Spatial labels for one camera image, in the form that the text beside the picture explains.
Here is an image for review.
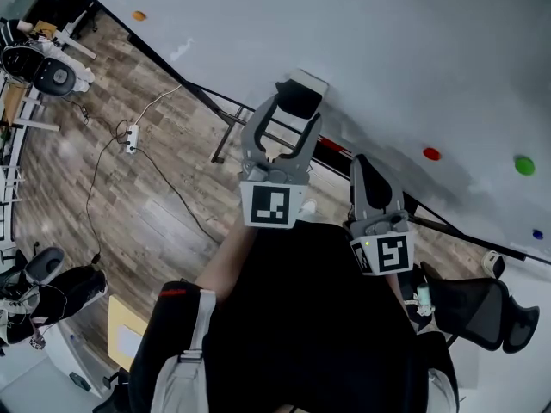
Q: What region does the chair with grey headrest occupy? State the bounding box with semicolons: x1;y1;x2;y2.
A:
24;246;66;287

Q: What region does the black whiteboard eraser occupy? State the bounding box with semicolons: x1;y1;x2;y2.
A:
275;68;330;121

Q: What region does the black mesh office chair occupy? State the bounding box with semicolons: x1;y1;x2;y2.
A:
418;259;542;355

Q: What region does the black cable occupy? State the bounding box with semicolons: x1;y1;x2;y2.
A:
84;118;131;267
134;145;223;245

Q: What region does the white power strip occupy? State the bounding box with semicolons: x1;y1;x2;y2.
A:
125;123;141;155

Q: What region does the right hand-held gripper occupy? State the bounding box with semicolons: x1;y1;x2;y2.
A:
344;153;417;277

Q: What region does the grey shoulder strap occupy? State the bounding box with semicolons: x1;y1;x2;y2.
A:
149;288;217;413
424;367;458;413

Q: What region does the small pale bottle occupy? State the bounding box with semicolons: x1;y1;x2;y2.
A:
414;283;434;318

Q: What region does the white paper sheet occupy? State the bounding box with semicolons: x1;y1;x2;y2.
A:
116;324;144;361

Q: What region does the black-framed whiteboard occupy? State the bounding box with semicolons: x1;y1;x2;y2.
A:
64;0;551;267

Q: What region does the white metal rack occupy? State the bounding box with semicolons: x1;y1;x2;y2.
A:
0;133;27;250

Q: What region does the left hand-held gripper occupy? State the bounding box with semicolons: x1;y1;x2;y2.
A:
238;94;324;231

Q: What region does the person's left forearm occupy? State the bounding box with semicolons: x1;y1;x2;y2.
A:
195;217;260;301

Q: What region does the white power cable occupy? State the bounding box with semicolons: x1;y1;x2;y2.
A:
133;84;183;128

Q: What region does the wooden desk with white legs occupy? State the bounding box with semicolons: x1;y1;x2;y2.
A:
0;81;62;134

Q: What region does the black jacket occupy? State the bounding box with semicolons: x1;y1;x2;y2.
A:
0;264;109;347

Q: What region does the white table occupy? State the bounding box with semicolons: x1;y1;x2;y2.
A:
51;9;99;60

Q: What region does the white and black shoe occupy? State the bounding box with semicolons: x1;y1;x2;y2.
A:
480;249;506;280

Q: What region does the person's right forearm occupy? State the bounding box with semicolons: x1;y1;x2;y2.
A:
384;273;410;317

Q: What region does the person's black shirt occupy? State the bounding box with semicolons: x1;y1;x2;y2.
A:
127;219;458;413

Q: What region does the green round magnet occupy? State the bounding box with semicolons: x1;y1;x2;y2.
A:
514;155;536;177

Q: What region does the person's white shoe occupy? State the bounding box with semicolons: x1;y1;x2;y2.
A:
298;198;319;222

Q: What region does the light wooden side table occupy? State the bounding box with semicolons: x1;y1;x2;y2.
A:
106;294;151;373

